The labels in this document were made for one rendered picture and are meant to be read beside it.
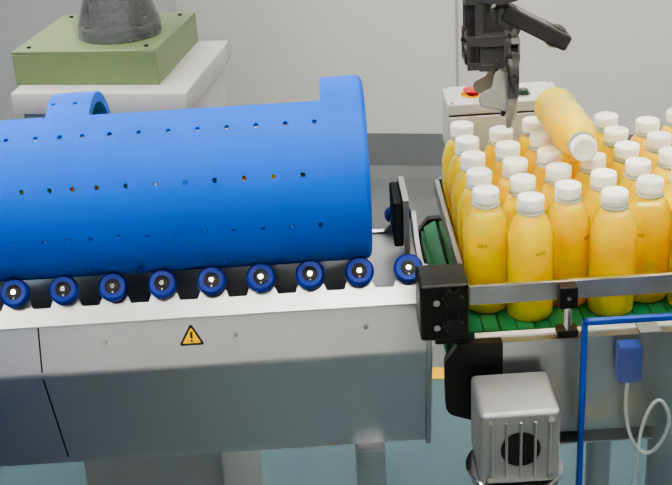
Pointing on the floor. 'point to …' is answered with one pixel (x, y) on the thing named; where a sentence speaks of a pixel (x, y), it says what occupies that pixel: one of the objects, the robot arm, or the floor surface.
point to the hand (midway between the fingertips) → (510, 113)
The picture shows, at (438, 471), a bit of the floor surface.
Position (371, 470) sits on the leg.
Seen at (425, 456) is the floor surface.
